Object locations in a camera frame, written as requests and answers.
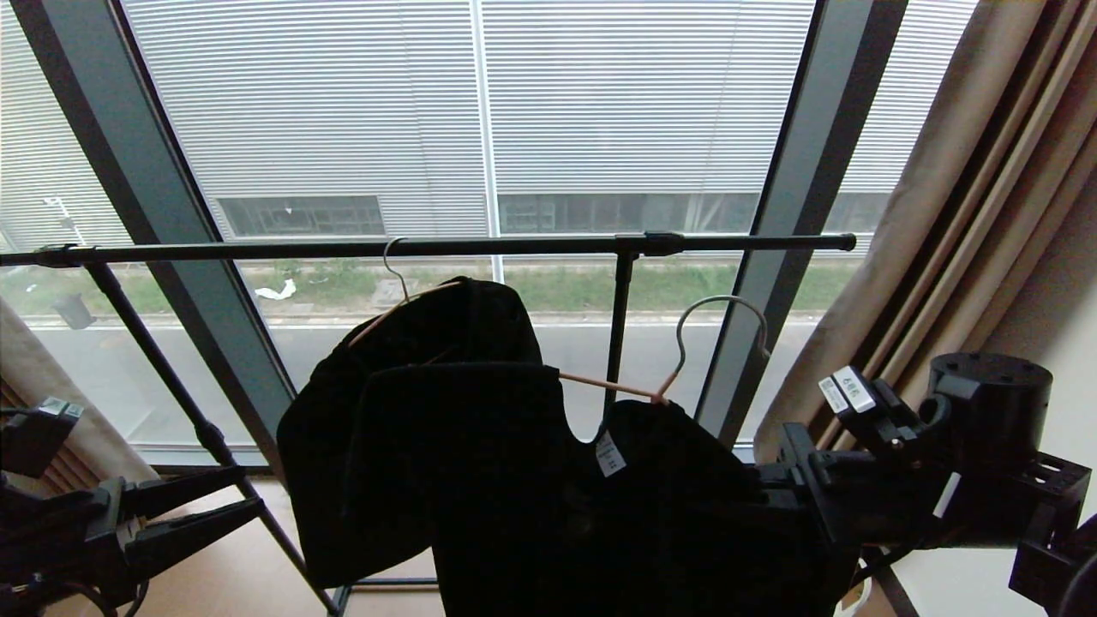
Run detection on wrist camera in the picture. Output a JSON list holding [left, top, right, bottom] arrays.
[[0, 397, 87, 479], [818, 366, 952, 455]]

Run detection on black shorts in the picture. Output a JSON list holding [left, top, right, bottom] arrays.
[[276, 276, 546, 590]]

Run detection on pink clothes hanger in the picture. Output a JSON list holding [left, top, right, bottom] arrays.
[[557, 295, 772, 407], [347, 237, 469, 348]]

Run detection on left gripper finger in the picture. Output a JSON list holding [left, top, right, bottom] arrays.
[[120, 465, 249, 520], [124, 497, 267, 581]]

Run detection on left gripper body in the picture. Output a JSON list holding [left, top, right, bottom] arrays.
[[0, 474, 140, 605]]

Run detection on window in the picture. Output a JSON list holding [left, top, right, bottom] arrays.
[[0, 0, 982, 468]]

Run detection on black garment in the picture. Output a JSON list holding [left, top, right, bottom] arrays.
[[360, 362, 860, 617]]

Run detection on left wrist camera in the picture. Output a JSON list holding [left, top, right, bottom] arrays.
[[0, 397, 87, 479]]

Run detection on black clothes rack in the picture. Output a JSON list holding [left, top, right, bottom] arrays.
[[0, 231, 858, 617]]

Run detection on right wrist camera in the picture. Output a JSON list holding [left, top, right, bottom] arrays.
[[818, 366, 952, 455]]

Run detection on white laundry basket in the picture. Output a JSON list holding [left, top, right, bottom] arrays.
[[836, 576, 873, 614]]

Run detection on beige curtain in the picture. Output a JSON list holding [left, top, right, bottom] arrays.
[[0, 300, 160, 485], [754, 0, 1097, 452]]

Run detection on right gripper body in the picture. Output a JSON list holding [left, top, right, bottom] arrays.
[[758, 422, 965, 558]]

